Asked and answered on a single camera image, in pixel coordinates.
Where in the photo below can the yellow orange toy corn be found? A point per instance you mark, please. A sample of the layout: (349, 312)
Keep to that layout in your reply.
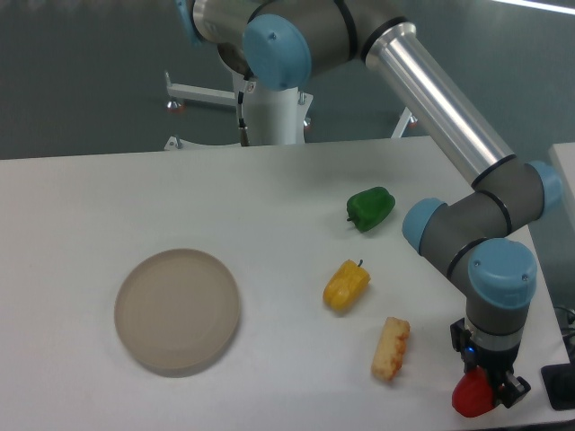
(390, 349)

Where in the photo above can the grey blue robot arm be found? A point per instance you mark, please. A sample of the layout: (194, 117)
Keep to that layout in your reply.
(274, 47)

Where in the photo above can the yellow toy bell pepper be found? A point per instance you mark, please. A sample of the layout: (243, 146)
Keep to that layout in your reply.
(346, 286)

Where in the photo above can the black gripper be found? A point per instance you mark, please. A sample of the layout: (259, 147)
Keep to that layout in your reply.
(495, 355)

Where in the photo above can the red toy bell pepper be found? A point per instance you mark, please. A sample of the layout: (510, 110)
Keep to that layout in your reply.
(473, 396)

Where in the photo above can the green toy bell pepper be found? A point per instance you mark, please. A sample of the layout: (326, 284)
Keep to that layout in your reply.
(369, 208)

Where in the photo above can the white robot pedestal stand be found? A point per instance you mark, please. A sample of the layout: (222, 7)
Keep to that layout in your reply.
(263, 116)

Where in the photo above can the white side table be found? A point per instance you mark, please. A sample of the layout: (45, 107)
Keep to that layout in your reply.
(563, 158)

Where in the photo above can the black device at edge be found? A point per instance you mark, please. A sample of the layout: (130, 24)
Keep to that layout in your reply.
(559, 385)

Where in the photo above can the beige round plate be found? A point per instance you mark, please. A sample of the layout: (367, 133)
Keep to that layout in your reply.
(177, 312)

